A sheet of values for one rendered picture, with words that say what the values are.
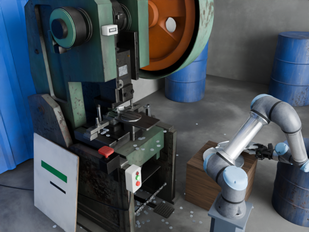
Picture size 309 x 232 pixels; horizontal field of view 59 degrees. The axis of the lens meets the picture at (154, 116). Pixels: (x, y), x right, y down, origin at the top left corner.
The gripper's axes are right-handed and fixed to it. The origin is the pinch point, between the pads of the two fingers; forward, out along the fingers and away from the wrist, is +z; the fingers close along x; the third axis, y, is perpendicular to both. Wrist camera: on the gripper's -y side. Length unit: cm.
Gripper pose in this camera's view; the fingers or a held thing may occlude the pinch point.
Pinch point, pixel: (249, 147)
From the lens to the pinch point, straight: 210.7
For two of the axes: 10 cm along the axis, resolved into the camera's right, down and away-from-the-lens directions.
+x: 1.7, 9.5, 2.6
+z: -6.2, -1.0, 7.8
